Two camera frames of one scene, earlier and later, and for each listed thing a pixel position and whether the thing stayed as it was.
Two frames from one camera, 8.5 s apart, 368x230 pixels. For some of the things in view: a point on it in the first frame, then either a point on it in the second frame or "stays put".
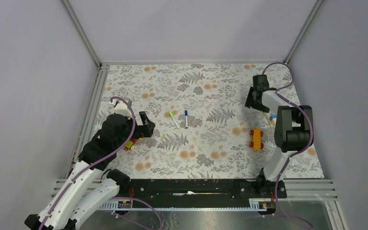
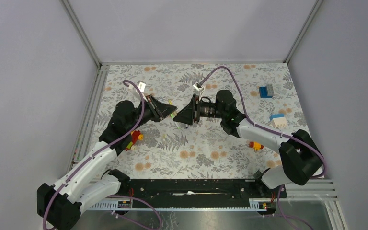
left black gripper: [145, 130] → [159, 110]
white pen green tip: [178, 127] stays put
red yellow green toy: [130, 144] stays put
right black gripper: [250, 102] → [192, 111]
